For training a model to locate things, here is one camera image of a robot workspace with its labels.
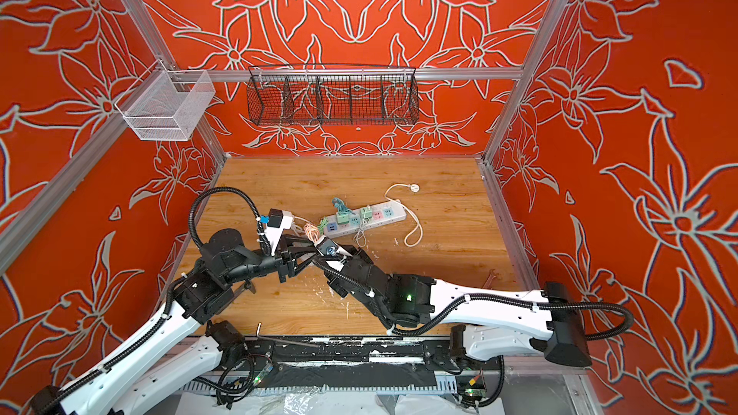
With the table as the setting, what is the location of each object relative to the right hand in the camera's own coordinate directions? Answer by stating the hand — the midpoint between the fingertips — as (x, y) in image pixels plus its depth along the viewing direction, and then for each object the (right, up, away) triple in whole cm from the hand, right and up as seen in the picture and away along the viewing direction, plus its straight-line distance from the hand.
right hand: (325, 254), depth 66 cm
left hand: (-1, +2, -3) cm, 4 cm away
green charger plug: (+2, +5, +27) cm, 27 cm away
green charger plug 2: (+9, +6, +28) cm, 31 cm away
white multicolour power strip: (+15, +6, +32) cm, 36 cm away
